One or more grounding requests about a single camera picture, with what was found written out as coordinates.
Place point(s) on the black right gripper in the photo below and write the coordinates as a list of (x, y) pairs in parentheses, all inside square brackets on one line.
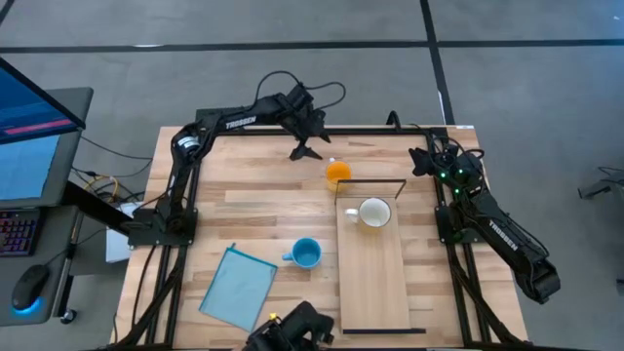
[(448, 165)]

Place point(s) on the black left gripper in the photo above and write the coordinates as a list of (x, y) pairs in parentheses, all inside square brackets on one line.
[(304, 117)]

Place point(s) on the yellow mug orange inside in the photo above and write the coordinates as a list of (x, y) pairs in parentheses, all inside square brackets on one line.
[(338, 171)]

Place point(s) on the white mug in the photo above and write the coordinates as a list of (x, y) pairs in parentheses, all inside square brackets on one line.
[(375, 214)]

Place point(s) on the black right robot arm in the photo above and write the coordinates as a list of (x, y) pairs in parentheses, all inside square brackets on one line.
[(507, 234)]

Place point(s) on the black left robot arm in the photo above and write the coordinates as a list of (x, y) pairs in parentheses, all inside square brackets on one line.
[(183, 161)]

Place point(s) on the wooden shelf black metal legs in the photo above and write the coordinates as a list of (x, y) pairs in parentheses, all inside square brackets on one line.
[(373, 273)]

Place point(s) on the light blue mug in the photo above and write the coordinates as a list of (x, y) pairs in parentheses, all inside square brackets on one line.
[(307, 254)]

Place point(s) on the light blue cloth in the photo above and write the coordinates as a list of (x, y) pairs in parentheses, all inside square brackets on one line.
[(239, 287)]

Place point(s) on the white flat box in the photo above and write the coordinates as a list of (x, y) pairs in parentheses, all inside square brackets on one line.
[(118, 244)]

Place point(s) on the black desk support beam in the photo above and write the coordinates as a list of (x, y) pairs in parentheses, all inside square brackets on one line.
[(90, 202)]

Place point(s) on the grey desk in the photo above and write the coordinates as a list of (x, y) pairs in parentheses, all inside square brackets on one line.
[(58, 234)]

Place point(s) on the grey framed computer monitor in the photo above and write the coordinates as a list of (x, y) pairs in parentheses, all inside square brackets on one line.
[(29, 168)]

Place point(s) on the dark blue computer screen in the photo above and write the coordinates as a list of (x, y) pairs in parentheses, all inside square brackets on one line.
[(24, 105)]

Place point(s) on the black backlit keyboard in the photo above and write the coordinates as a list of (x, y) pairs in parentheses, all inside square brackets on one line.
[(17, 233)]

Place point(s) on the black computer mouse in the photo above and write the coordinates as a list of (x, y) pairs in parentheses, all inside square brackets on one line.
[(30, 285)]

